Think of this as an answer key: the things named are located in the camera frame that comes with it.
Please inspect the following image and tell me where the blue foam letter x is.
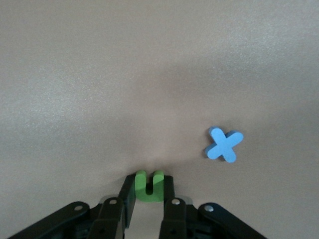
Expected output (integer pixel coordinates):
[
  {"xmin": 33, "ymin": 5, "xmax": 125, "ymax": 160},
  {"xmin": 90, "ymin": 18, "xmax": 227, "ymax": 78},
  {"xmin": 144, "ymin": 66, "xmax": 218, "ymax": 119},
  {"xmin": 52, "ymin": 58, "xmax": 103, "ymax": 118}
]
[{"xmin": 204, "ymin": 126, "xmax": 244, "ymax": 164}]

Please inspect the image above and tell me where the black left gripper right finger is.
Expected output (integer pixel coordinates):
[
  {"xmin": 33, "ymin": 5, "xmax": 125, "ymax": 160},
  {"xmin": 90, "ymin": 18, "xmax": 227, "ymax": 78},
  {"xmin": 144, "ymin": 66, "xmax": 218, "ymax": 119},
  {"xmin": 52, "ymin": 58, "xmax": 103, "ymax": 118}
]
[{"xmin": 159, "ymin": 175, "xmax": 269, "ymax": 239}]

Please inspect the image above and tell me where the green foam letter u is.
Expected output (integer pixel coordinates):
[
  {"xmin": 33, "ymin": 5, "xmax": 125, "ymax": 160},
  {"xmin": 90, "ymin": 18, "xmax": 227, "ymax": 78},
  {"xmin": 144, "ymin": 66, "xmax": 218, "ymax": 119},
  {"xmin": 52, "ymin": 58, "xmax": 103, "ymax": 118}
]
[{"xmin": 134, "ymin": 170, "xmax": 164, "ymax": 203}]

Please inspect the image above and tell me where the brown table mat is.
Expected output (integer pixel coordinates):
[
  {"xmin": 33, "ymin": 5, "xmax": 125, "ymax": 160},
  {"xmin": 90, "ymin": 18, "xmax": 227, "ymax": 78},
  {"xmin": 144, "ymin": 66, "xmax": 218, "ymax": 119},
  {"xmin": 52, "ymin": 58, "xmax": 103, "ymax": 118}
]
[{"xmin": 0, "ymin": 0, "xmax": 319, "ymax": 239}]

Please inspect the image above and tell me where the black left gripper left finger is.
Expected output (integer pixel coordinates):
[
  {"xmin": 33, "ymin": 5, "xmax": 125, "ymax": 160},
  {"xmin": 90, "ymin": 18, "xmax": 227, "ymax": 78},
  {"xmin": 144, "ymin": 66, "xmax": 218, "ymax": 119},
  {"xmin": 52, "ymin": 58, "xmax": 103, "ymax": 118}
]
[{"xmin": 7, "ymin": 175, "xmax": 137, "ymax": 239}]

